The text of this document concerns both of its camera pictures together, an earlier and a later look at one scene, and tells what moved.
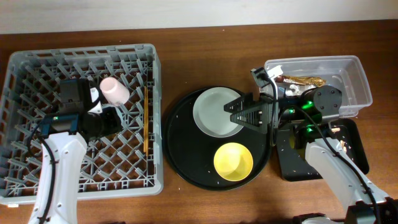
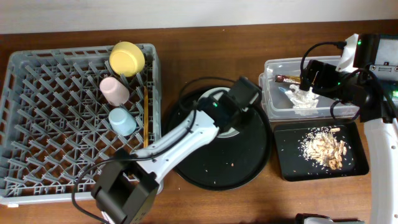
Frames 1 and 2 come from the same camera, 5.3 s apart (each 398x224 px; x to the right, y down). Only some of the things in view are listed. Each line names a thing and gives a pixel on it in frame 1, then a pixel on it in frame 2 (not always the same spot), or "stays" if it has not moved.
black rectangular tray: (295, 165) stays
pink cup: (116, 93) stays
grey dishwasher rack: (129, 162) stays
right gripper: (264, 113) → (311, 75)
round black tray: (191, 153) stays
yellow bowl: (233, 162) → (127, 59)
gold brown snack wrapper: (306, 80) stays
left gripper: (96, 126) → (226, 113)
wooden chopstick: (145, 94) stays
